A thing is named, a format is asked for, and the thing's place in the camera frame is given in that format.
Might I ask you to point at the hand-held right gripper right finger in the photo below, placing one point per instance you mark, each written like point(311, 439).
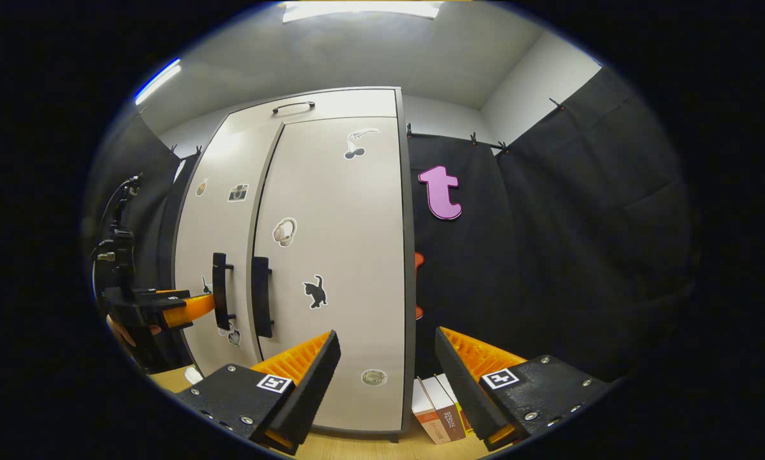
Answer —
point(465, 390)

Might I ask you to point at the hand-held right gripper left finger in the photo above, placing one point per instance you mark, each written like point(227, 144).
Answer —
point(305, 396)

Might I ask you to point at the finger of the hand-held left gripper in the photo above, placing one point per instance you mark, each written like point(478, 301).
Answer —
point(193, 308)

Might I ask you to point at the cabinet door with phone sticker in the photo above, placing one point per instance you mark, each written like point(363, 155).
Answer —
point(229, 223)

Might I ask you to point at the cabinet door with cat sticker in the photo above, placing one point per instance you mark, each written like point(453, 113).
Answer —
point(356, 255)

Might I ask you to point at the white shoe cabinet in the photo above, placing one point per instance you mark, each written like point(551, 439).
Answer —
point(408, 223)

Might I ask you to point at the brown box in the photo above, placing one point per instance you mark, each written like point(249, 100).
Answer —
point(449, 409)

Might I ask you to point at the orange and white box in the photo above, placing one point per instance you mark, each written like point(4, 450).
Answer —
point(428, 415)

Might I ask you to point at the black backdrop cloth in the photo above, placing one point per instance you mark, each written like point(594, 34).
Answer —
point(580, 255)

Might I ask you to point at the twin tube ceiling light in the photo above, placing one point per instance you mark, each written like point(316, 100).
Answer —
point(157, 82)

